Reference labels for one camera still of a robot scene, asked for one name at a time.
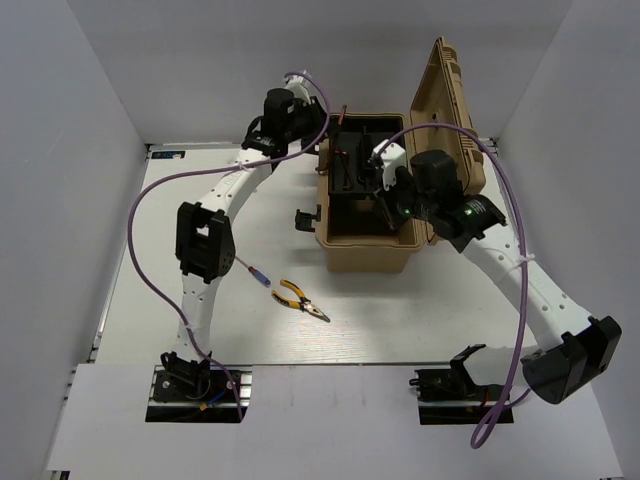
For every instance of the blue XDOF label sticker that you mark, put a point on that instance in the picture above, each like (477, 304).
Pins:
(168, 154)

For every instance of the yellow black needle-nose pliers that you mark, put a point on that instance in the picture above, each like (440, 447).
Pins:
(301, 302)

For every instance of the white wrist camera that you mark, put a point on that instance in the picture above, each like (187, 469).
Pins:
(299, 84)
(386, 158)

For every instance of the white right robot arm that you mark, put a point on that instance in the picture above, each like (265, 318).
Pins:
(573, 346)

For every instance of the blue red screwdriver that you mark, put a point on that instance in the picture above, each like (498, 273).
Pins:
(255, 273)

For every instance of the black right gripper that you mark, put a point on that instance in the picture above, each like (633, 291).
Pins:
(402, 179)

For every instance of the black toolbox inner tray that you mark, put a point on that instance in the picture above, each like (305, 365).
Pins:
(360, 134)

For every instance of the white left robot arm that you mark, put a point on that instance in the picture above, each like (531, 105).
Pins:
(205, 247)

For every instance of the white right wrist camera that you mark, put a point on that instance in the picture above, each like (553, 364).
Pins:
(386, 158)

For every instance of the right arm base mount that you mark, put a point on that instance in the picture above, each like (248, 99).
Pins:
(449, 396)

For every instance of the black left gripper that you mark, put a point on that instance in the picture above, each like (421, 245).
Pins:
(317, 112)

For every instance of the tan plastic toolbox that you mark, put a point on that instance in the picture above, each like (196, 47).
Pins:
(353, 237)

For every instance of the large brown hex key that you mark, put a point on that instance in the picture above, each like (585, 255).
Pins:
(343, 158)

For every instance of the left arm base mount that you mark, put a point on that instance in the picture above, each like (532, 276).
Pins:
(196, 392)

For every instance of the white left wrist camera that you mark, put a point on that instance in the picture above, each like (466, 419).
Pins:
(299, 84)

